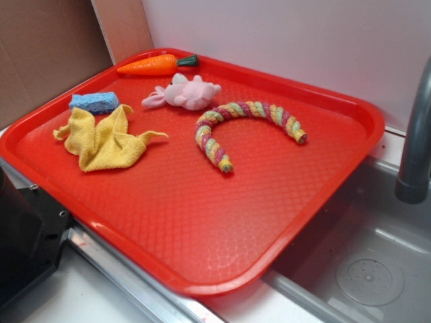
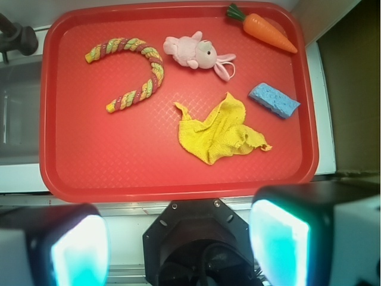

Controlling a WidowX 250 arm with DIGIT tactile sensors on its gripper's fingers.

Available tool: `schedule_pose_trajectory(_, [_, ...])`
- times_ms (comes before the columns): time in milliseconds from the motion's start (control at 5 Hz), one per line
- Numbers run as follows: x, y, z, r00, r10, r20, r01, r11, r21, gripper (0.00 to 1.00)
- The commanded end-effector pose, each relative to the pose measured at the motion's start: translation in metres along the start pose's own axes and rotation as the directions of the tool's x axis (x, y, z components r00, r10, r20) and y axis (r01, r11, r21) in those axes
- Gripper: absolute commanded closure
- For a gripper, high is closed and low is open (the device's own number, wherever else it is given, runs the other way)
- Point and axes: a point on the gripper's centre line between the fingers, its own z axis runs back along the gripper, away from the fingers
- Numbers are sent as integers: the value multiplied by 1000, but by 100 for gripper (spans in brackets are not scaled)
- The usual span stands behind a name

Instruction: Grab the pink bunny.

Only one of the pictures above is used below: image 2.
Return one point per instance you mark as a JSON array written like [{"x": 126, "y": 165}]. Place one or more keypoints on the yellow cloth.
[{"x": 222, "y": 134}]

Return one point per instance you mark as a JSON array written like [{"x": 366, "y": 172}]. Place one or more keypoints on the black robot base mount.
[{"x": 199, "y": 242}]

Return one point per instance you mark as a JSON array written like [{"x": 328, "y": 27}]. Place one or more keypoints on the pink plush bunny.
[{"x": 198, "y": 53}]

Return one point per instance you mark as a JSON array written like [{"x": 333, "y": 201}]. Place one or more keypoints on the grey sink basin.
[{"x": 20, "y": 110}]

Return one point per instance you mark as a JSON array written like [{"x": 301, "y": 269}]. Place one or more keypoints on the orange toy carrot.
[{"x": 261, "y": 29}]

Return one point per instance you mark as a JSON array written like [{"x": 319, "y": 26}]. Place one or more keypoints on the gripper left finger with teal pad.
[{"x": 54, "y": 245}]

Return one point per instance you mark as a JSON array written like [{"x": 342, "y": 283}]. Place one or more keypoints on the red plastic tray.
[{"x": 89, "y": 155}]

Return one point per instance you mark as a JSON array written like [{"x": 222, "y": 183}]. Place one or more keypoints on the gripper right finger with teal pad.
[{"x": 320, "y": 233}]

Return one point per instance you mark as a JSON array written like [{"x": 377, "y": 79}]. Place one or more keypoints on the blue sponge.
[{"x": 276, "y": 101}]

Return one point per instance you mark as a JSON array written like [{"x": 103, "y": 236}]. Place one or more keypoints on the dark grey faucet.
[{"x": 15, "y": 37}]

